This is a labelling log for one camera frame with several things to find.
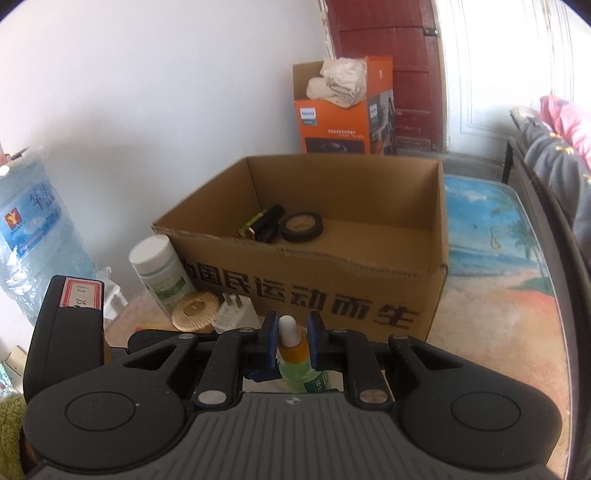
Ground pink blanket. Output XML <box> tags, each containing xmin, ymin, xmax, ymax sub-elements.
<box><xmin>540</xmin><ymin>95</ymin><xmax>590</xmax><ymax>162</ymax></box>

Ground green glue stick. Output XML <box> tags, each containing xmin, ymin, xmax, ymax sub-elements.
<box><xmin>238</xmin><ymin>209</ymin><xmax>270</xmax><ymax>239</ymax></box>

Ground dark red wooden door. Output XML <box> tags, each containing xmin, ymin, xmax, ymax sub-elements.
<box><xmin>327</xmin><ymin>0</ymin><xmax>446</xmax><ymax>152</ymax></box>

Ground white vitamin bottle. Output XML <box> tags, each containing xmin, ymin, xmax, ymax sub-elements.
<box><xmin>128</xmin><ymin>234</ymin><xmax>195</xmax><ymax>316</ymax></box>

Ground gold lid brown jar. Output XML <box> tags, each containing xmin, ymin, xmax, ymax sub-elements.
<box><xmin>171</xmin><ymin>292</ymin><xmax>219</xmax><ymax>333</ymax></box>

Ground green dropper bottle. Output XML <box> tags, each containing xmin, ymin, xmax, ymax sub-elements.
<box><xmin>279</xmin><ymin>315</ymin><xmax>329</xmax><ymax>393</ymax></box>

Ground blue water jug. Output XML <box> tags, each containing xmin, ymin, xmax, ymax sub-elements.
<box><xmin>1</xmin><ymin>148</ymin><xmax>98</xmax><ymax>323</ymax></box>

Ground white USB wall charger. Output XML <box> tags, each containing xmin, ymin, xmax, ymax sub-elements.
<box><xmin>212</xmin><ymin>293</ymin><xmax>262</xmax><ymax>334</ymax></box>

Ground black car key fob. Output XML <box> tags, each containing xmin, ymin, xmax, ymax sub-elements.
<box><xmin>249</xmin><ymin>204</ymin><xmax>284</xmax><ymax>243</ymax></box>

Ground orange Philips box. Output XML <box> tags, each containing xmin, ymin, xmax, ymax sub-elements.
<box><xmin>293</xmin><ymin>56</ymin><xmax>396</xmax><ymax>155</ymax></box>

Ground beige crumpled cloth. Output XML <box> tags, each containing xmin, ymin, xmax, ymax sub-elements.
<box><xmin>305</xmin><ymin>58</ymin><xmax>368</xmax><ymax>109</ymax></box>

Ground black electrical tape roll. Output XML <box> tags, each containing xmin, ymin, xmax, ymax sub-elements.
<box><xmin>280</xmin><ymin>212</ymin><xmax>324</xmax><ymax>243</ymax></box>

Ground large open cardboard box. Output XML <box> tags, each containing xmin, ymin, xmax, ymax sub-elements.
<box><xmin>152</xmin><ymin>154</ymin><xmax>449</xmax><ymax>341</ymax></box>

